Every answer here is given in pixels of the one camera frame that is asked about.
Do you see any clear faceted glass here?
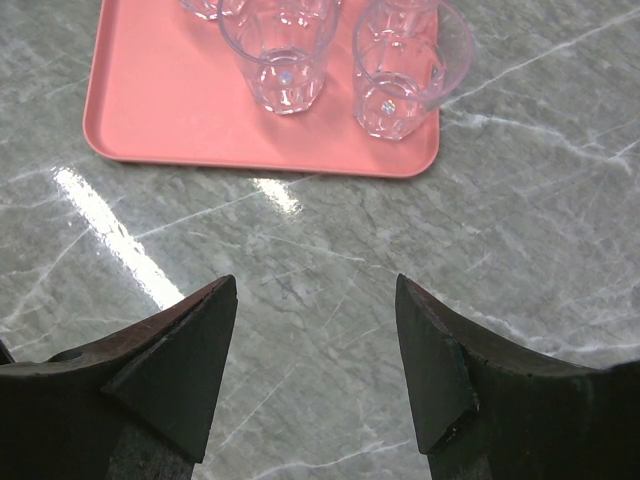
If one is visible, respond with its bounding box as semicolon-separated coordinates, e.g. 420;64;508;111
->
352;1;474;141
179;0;245;20
217;0;341;115

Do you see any pink plastic tray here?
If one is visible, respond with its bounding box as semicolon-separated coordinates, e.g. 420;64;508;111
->
83;1;440;178

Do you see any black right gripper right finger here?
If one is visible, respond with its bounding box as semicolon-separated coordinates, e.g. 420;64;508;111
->
395;276;639;479

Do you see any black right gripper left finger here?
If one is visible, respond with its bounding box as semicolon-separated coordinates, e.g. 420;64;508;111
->
1;275;237;479

